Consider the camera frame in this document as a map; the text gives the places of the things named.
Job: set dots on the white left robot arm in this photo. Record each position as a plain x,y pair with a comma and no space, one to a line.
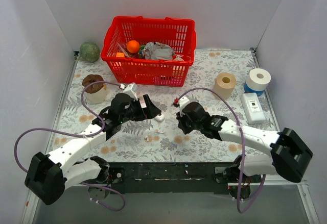
49,175

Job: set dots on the white toilet paper roll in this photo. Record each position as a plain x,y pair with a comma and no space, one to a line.
258,79

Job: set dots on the beige paper roll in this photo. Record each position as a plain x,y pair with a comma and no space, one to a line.
224,84

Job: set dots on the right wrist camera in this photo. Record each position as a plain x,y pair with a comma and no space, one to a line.
181,103

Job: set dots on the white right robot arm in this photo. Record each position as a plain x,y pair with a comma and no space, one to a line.
282,153

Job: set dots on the floral patterned table mat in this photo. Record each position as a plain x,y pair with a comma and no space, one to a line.
129,144

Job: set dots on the orange fruit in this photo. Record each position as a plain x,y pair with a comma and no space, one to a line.
133,46

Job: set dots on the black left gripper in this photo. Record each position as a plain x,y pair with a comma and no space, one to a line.
144,107

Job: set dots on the green textured ball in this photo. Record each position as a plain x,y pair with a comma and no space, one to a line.
89,52

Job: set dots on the red plastic shopping basket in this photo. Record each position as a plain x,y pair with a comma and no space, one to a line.
179,34

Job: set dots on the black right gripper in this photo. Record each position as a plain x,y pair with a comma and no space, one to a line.
180,124

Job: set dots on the white rectangular box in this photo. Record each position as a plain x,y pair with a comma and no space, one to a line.
252,108

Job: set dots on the blue tape roll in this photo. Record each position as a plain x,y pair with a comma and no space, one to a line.
247,89

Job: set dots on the white earbud case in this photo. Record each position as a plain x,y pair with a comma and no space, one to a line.
160,117

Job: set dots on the crumpled silver foil bag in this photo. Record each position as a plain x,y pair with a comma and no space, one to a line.
157,51

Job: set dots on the brown topped paper roll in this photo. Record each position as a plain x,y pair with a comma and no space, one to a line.
96,93

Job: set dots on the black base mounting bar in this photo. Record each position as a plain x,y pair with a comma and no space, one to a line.
166,177

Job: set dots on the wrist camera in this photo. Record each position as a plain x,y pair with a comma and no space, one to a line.
130,89
181,103

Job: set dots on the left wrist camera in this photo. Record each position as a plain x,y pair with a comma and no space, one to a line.
130,89

